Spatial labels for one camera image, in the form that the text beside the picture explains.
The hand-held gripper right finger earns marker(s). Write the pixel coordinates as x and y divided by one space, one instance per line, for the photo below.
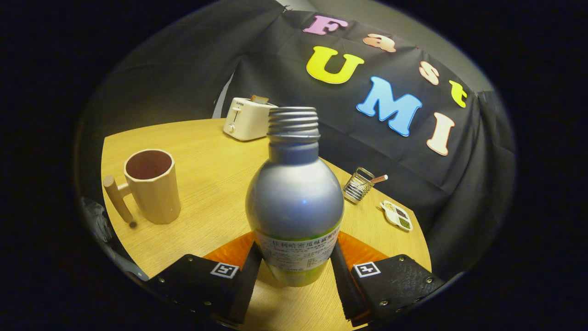
342 285

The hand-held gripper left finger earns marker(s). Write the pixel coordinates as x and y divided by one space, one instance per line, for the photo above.
248 285

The grey metal bottle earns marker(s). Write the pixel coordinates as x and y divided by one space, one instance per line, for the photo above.
294 202

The white divided seed dish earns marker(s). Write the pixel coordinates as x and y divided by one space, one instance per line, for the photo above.
397 216

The wooden table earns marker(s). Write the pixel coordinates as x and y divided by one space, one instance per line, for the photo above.
211 184

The red striped straw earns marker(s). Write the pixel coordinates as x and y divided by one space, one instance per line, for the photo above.
380 179

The cream toaster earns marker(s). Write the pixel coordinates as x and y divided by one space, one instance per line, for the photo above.
248 122

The toasted bread slice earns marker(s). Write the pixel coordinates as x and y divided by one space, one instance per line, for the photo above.
259 98

